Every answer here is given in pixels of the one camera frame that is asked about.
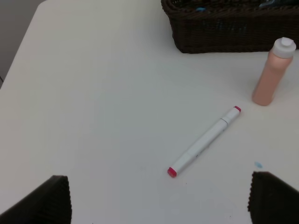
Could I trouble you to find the dark green pump bottle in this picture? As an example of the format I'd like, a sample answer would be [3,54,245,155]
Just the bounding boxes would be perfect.
[259,0,280,7]

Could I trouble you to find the pink bottle white cap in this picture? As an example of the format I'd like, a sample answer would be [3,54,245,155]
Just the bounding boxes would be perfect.
[252,37,296,106]

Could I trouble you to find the dark brown wicker basket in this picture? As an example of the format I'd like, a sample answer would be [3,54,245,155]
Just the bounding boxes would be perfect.
[161,0,299,54]

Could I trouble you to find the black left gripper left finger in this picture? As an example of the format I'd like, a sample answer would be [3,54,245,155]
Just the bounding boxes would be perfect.
[0,175,72,224]

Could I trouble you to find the dark grey whiteboard eraser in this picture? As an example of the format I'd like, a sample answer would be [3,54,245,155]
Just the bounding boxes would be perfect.
[196,7,206,12]

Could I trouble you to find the white marker red caps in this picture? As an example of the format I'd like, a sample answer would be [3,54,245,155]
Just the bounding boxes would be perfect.
[167,106,242,178]

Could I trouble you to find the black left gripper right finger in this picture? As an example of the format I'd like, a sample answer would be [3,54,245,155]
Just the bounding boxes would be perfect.
[248,171,299,224]

